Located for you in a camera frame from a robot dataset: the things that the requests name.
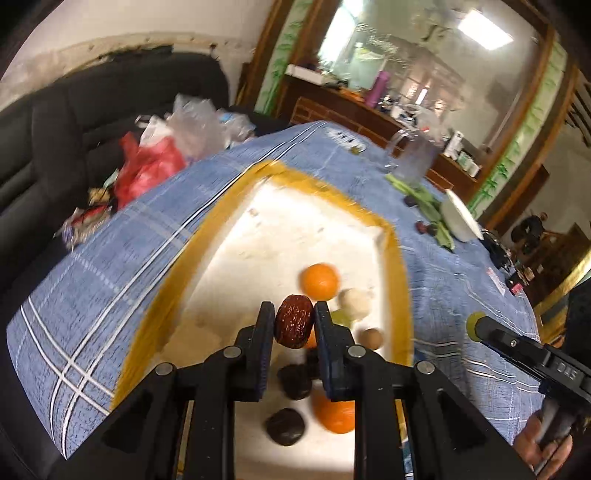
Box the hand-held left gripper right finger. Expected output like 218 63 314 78
314 301 539 480

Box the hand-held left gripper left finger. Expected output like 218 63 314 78
48 301 276 480

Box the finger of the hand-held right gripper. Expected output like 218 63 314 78
475 316 552 385

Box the dark purple plum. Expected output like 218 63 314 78
276 364 314 400
264 407 305 446

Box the brown longan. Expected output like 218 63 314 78
359 328 384 352

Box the white garlic bulb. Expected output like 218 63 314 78
339 288 374 321

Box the white foam tray yellow tape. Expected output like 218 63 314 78
111 159 414 480

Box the person's right hand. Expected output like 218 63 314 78
512 408 575 478

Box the red and white card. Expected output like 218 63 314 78
485 268 509 296

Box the white bowl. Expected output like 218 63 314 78
438 188 485 242

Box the green leafy vegetable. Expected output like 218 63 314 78
385 173 455 250

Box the blue plaid tablecloth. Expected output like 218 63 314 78
7 120 543 462

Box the clear glass mug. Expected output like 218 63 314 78
385 129 439 185

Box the white carton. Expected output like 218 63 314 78
445 130 465 160

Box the red plastic bag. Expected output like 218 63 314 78
113 131 188 210

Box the pile of snack wrappers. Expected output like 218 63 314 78
53 187 118 250

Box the clear bluish plastic bag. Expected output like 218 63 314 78
217 108 257 146

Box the wooden cabinet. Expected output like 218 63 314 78
277 74 483 204

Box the purple bottle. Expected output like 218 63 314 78
366 70 387 108

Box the white flat box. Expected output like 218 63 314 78
285 64 335 87

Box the black sofa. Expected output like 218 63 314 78
0 51 232 296

